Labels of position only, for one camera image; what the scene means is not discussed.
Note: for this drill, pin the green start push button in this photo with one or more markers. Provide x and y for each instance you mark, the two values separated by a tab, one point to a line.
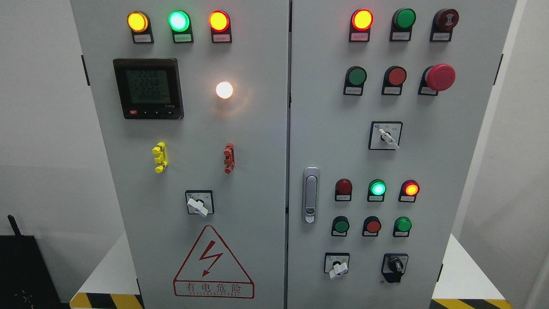
340	226

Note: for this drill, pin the green push button upper row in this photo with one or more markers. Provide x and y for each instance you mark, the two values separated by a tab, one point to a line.
354	81

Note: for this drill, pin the red push button lower row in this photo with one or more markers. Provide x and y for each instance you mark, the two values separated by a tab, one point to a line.
371	226

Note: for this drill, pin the red push button row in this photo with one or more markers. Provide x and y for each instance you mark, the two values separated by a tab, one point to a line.
393	80
371	226

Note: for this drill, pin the red push button upper row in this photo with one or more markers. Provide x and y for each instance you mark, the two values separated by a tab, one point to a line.
393	80

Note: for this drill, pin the green push button lower right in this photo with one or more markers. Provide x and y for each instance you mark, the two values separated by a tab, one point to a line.
402	227

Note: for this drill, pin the red emergency stop mushroom button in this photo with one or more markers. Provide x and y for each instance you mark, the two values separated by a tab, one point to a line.
436	78

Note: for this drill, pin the grey electrical control cabinet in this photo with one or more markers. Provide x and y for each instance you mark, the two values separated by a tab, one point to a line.
287	64

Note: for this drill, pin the red terminal connector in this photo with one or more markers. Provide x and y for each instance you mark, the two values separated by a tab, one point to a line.
229	161

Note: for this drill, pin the red indicator lamp lower left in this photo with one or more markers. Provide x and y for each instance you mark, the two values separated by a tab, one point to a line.
343	190

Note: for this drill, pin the white lit indicator lamp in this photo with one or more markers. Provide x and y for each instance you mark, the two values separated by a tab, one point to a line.
224	90

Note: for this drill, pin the green indicator lamp lower middle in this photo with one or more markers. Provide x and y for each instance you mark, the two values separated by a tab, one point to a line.
376	191

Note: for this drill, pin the green indicator lamp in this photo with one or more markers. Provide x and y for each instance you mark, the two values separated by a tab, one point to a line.
181	27
376	191

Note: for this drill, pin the yellow terminal connector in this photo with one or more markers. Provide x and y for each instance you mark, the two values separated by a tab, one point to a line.
160	159

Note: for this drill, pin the red electrical hazard warning sticker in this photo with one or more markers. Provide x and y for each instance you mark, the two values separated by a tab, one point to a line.
212	270

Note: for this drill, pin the red lit lamp lower right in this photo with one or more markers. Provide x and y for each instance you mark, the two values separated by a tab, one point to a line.
409	191

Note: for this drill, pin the black digital power meter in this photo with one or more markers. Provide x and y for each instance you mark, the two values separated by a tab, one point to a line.
149	88

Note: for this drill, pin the red lit indicator lamp left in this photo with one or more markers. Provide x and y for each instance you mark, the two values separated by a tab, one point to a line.
220	26

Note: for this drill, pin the red lit lamp top right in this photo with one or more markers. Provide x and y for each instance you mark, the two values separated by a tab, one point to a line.
360	25

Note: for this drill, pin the green indicator lamp top left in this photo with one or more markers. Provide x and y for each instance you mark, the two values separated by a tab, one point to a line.
181	27

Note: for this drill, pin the green lamp top right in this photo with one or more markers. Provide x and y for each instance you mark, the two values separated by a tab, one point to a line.
402	24

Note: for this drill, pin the yellow indicator lamp top left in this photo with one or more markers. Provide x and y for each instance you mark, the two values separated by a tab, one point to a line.
139	24

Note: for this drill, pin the white platform with hazard stripes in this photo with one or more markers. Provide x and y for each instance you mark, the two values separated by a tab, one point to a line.
462	284

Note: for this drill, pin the dark red buzzer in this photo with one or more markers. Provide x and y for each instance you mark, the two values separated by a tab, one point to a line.
444	21

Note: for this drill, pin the black device with antenna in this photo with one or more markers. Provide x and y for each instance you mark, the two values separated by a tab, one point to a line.
25	282

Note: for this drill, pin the silver cabinet door handle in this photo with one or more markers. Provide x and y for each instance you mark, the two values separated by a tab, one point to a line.
310	194

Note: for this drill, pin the left white rotary selector switch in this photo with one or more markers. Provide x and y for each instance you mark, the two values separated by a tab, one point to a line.
199	202

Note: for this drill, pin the white rotary selector switch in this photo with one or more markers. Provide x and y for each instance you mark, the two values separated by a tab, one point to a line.
336	264
199	202

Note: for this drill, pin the upper right white selector switch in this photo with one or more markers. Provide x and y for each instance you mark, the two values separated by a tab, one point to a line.
385	135

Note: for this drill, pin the lower white rotary selector switch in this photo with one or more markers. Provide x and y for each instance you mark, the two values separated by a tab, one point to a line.
336	264

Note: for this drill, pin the black knob selector switch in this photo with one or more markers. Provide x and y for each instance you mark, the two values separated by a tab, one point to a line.
393	267

